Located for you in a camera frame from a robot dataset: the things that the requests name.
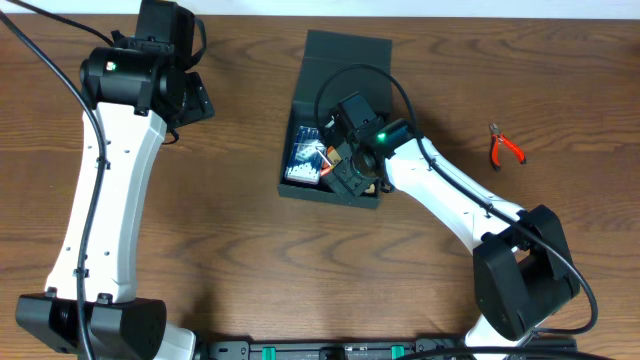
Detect red black handled pliers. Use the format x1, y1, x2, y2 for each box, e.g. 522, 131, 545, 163
489, 123, 527, 171

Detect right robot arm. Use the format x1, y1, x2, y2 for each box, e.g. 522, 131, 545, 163
314, 94, 584, 359

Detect black gift box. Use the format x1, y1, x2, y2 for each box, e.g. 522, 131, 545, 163
277, 30, 392, 209

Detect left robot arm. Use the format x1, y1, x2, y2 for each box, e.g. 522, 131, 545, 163
16, 1, 214, 360

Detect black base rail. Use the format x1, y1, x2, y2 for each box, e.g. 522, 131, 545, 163
193, 337, 464, 360

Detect clear blue precision screwdriver case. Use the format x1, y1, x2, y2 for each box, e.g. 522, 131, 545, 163
284, 126, 326, 185

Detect orange scraper wooden handle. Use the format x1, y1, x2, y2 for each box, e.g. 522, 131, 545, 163
322, 144, 377, 196

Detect black handled claw hammer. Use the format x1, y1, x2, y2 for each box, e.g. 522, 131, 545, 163
320, 167, 333, 176

